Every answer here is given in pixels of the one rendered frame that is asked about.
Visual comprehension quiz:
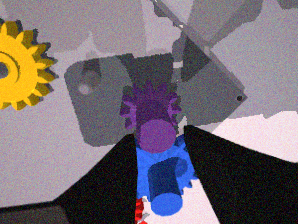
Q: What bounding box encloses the red gear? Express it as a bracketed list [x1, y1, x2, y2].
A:
[135, 197, 144, 224]

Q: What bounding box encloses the purple gear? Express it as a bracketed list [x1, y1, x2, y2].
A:
[119, 79, 182, 154]

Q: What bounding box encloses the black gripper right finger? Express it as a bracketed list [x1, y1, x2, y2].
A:
[183, 125, 298, 224]

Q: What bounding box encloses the blue gear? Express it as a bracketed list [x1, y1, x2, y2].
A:
[134, 134, 199, 216]

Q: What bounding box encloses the yellow gear with black stripe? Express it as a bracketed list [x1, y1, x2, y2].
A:
[0, 20, 55, 110]

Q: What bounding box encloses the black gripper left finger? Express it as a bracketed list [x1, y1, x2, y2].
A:
[0, 134, 138, 224]

